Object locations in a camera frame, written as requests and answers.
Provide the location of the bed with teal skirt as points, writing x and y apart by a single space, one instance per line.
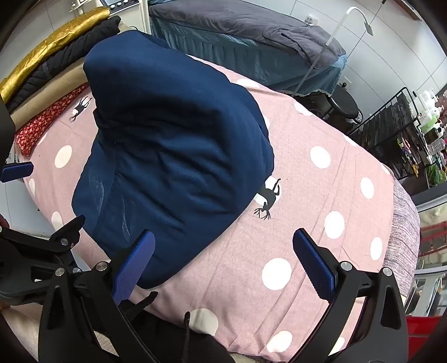
227 52

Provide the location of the white wall socket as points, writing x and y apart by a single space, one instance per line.
309 20

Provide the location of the pink polka dot bedsheet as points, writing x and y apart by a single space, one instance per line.
314 195

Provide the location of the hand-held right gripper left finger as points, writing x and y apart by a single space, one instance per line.
134 265

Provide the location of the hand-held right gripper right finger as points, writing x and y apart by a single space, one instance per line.
314 265

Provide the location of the grey purple mattress cover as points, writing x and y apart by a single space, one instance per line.
405 237

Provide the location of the grey blanket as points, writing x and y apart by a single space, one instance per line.
244 21

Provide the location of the black folded cloth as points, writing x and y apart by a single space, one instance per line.
70 56

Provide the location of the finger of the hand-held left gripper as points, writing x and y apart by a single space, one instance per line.
68 230
17 171

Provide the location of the cluster of bottles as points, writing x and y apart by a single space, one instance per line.
431 115

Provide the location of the navy blue hooded jacket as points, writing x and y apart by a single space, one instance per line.
167 139

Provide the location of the white appliance with knobs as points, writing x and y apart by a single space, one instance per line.
129 14

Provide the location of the black round stool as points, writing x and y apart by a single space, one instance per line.
344 104

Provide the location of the person's left forearm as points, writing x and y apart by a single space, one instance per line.
21 331

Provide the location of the red patterned cloth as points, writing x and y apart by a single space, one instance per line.
42 122

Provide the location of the gold shiny cloth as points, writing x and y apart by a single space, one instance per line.
45 49

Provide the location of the black metal rack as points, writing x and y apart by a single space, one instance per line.
394 132

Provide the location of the white lamp stand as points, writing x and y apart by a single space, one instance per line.
368 26

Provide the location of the red box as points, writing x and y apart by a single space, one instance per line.
419 331

